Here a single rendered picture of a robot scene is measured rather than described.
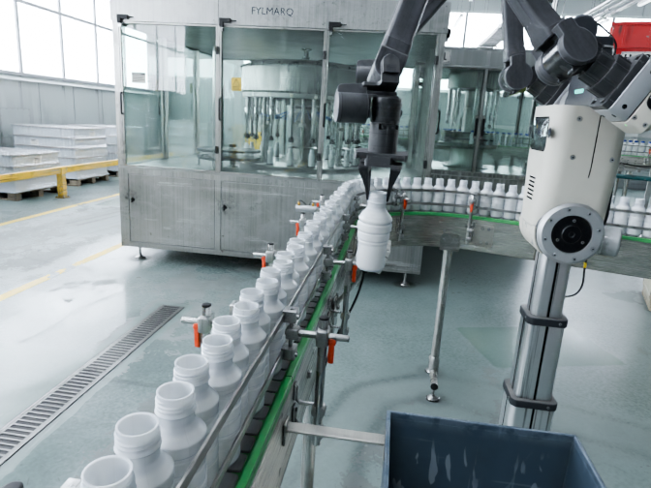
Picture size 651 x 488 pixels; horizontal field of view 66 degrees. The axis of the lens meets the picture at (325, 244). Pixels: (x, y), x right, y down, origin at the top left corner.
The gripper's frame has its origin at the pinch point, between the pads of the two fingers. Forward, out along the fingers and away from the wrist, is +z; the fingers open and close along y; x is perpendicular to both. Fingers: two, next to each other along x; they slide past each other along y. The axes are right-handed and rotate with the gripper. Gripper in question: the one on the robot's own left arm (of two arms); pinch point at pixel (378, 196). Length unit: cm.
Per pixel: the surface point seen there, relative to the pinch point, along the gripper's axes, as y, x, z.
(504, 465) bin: 28, -26, 39
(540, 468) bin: 34, -26, 38
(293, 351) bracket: -9.6, -27.8, 22.0
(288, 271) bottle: -14.1, -15.9, 12.5
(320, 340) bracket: -5.0, -27.7, 19.1
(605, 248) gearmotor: 90, 126, 41
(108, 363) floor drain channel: -154, 121, 139
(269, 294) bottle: -13.9, -28.0, 12.0
